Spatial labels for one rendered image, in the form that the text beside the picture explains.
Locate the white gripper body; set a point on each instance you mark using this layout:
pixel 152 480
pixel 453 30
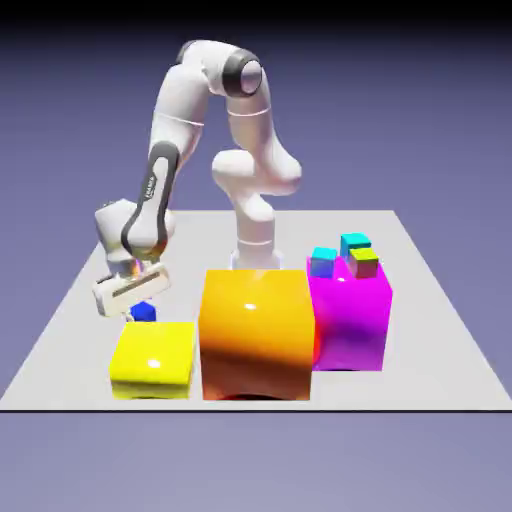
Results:
pixel 132 288

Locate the small blue cube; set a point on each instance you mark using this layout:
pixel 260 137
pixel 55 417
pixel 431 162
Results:
pixel 142 312

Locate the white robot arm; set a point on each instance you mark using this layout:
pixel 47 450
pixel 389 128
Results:
pixel 248 136

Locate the small cyan cube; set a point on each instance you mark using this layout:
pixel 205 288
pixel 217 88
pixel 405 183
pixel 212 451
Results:
pixel 354 241
pixel 323 262

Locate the small lime green cube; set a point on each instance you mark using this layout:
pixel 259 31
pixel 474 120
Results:
pixel 364 262

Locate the large yellow box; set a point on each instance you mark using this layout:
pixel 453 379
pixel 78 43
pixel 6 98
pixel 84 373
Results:
pixel 152 356

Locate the large orange box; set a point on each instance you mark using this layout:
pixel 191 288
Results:
pixel 256 332

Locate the large magenta box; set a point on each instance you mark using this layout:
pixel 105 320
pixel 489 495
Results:
pixel 350 320

